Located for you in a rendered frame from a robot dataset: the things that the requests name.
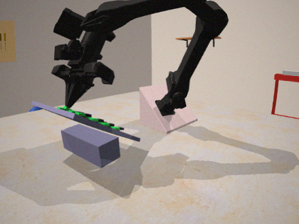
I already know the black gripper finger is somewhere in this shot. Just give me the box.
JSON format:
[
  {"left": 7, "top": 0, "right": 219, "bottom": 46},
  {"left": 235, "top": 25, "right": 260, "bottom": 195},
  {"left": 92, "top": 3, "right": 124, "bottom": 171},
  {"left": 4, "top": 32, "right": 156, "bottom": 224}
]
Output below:
[
  {"left": 66, "top": 74, "right": 94, "bottom": 109},
  {"left": 61, "top": 74, "right": 71, "bottom": 106}
]

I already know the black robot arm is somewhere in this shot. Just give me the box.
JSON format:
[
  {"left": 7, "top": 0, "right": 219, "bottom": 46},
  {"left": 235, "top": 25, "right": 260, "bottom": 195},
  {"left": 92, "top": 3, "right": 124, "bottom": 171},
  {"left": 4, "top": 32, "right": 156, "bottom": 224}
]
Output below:
[{"left": 53, "top": 0, "right": 228, "bottom": 116}]

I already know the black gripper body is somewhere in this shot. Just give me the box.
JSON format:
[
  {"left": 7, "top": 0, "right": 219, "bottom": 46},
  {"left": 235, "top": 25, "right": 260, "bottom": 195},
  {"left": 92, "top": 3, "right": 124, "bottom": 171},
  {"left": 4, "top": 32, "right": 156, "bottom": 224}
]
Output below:
[{"left": 51, "top": 42, "right": 115, "bottom": 85}]

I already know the lavender switch panel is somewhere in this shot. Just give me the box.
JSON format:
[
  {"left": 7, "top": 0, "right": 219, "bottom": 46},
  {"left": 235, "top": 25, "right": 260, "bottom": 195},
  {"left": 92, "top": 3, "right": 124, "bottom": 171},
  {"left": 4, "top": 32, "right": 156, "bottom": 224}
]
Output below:
[{"left": 32, "top": 101, "right": 140, "bottom": 168}]

